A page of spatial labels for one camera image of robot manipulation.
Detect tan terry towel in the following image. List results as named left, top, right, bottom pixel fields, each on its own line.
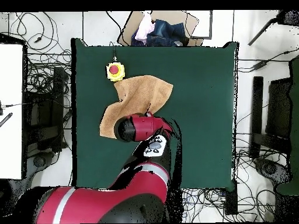
left=99, top=75, right=174, bottom=139

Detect dark green tablecloth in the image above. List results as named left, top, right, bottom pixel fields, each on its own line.
left=71, top=38, right=239, bottom=192

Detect yellow emergency stop button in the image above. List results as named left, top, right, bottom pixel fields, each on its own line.
left=106, top=61, right=126, bottom=83

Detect blue denim jeans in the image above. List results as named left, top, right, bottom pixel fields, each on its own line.
left=130, top=19, right=190, bottom=47

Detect pale pink garment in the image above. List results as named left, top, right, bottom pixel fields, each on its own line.
left=134, top=11, right=157, bottom=44

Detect black metal stand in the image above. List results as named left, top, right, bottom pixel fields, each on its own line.
left=248, top=76, right=293, bottom=159
left=24, top=66, right=71, bottom=152

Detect brown cardboard box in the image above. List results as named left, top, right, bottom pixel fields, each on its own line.
left=117, top=10, right=204, bottom=47

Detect black power strip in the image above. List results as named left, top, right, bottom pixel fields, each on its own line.
left=224, top=181, right=238, bottom=215

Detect white desk top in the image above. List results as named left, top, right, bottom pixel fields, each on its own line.
left=0, top=43, right=24, bottom=180

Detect green fabric sheet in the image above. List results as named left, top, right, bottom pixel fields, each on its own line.
left=275, top=55, right=299, bottom=196

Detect black tripod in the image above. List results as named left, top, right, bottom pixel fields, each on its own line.
left=248, top=9, right=299, bottom=46

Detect black emergency stop cable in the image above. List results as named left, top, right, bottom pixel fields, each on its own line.
left=109, top=41, right=117, bottom=62

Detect tangled black cables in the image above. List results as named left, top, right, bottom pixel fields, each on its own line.
left=9, top=11, right=72, bottom=96
left=182, top=139, right=281, bottom=223

